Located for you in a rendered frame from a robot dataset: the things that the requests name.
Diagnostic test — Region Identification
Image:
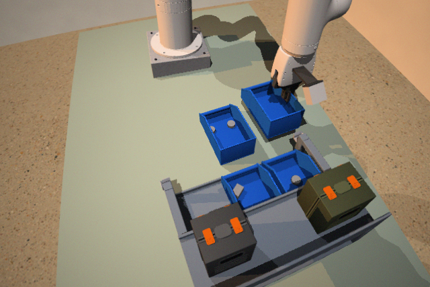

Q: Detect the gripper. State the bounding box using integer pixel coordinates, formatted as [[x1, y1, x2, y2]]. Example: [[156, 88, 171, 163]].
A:
[[271, 46, 316, 102]]

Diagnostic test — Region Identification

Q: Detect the grey metal shelf frame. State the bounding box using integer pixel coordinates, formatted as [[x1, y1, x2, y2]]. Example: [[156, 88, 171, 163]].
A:
[[160, 131, 392, 287]]

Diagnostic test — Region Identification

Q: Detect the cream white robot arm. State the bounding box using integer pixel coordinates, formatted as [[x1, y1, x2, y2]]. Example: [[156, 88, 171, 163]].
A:
[[150, 0, 352, 105]]

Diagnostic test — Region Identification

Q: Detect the blue bin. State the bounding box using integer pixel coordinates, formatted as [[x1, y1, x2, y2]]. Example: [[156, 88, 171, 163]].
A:
[[241, 80, 305, 139], [261, 149, 321, 194], [221, 163, 282, 210], [199, 104, 256, 165]]

